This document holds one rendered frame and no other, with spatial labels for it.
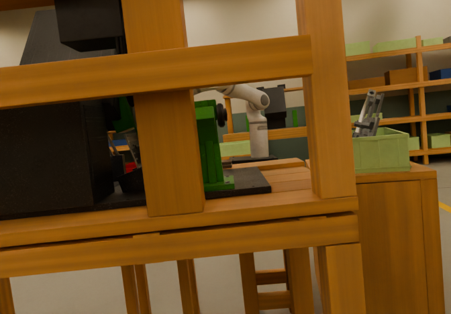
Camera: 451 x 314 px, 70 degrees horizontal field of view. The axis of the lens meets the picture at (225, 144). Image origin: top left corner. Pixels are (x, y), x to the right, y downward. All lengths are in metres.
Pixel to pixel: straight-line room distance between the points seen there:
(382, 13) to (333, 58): 6.34
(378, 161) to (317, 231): 0.85
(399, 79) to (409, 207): 4.95
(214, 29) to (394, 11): 3.41
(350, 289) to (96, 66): 0.82
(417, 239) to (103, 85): 1.46
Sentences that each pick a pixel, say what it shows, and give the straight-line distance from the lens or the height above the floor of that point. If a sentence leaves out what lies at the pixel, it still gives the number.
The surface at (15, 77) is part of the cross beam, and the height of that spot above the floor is 1.25.
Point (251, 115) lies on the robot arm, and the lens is 1.65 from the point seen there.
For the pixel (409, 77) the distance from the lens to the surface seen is 6.56.
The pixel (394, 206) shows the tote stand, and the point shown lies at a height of 0.64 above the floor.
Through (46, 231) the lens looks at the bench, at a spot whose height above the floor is 0.87.
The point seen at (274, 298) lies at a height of 0.22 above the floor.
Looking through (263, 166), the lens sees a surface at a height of 0.89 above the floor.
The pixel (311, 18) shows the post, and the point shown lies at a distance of 0.86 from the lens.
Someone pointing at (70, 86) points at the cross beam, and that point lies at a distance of 0.83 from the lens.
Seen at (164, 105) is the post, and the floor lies 1.15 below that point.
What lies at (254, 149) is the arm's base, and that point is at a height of 0.95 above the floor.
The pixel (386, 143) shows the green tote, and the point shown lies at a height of 0.92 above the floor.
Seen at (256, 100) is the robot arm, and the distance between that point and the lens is 1.60.
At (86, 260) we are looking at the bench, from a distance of 0.94.
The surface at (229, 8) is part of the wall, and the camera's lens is 7.02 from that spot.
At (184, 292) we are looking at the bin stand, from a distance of 1.80.
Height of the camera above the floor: 1.10
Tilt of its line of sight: 4 degrees down
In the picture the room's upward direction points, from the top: 6 degrees counter-clockwise
